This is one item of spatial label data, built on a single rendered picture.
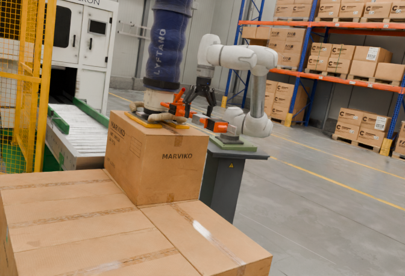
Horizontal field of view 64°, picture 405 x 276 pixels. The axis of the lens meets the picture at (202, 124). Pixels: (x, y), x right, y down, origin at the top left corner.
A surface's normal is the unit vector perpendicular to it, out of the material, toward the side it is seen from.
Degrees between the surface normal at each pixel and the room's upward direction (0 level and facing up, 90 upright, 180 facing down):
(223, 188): 90
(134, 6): 90
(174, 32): 77
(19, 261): 0
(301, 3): 90
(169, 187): 90
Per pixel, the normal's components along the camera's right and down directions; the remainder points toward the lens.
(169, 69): 0.41, -0.04
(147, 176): 0.54, 0.25
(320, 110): -0.74, 0.00
